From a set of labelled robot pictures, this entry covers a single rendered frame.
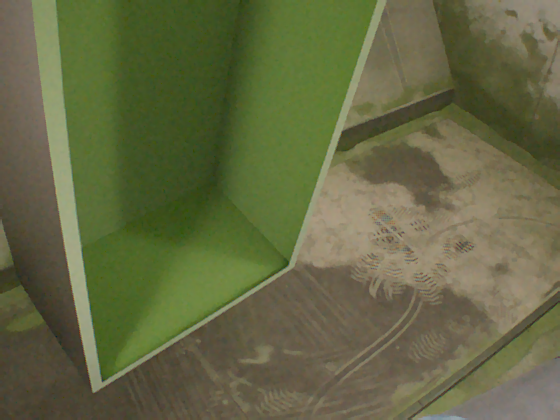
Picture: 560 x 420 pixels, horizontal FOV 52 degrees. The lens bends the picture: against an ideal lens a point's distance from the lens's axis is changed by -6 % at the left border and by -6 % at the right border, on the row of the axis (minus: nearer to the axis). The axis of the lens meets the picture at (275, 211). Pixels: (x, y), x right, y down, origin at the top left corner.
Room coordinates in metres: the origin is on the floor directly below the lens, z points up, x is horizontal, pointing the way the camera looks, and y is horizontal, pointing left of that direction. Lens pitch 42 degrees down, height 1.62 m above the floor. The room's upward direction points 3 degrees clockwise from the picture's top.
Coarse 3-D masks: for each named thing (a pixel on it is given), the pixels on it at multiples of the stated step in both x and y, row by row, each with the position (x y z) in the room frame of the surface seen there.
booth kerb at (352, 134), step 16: (432, 96) 2.54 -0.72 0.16; (448, 96) 2.62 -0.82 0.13; (384, 112) 2.35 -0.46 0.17; (400, 112) 2.40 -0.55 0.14; (416, 112) 2.48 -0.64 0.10; (352, 128) 2.22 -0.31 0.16; (368, 128) 2.28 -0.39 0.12; (384, 128) 2.35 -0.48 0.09; (352, 144) 2.22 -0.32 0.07; (0, 272) 1.27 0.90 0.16; (16, 272) 1.30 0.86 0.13; (0, 288) 1.25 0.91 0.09
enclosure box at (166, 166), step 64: (0, 0) 0.61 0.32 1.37; (64, 0) 0.95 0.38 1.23; (128, 0) 1.04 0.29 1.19; (192, 0) 1.15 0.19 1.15; (256, 0) 1.21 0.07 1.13; (320, 0) 1.08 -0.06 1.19; (384, 0) 0.97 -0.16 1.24; (0, 64) 0.65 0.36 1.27; (64, 64) 0.96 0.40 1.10; (128, 64) 1.07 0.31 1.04; (192, 64) 1.19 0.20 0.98; (256, 64) 1.21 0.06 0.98; (320, 64) 1.07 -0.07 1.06; (0, 128) 0.72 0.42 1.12; (64, 128) 0.57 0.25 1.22; (128, 128) 1.10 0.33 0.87; (192, 128) 1.24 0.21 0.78; (256, 128) 1.20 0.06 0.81; (320, 128) 1.06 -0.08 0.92; (0, 192) 0.82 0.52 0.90; (64, 192) 0.58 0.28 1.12; (128, 192) 1.13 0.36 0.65; (192, 192) 1.29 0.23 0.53; (256, 192) 1.20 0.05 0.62; (64, 256) 0.60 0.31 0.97; (128, 256) 1.05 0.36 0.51; (192, 256) 1.08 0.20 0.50; (256, 256) 1.11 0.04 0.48; (64, 320) 0.70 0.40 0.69; (128, 320) 0.87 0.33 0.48; (192, 320) 0.90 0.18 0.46
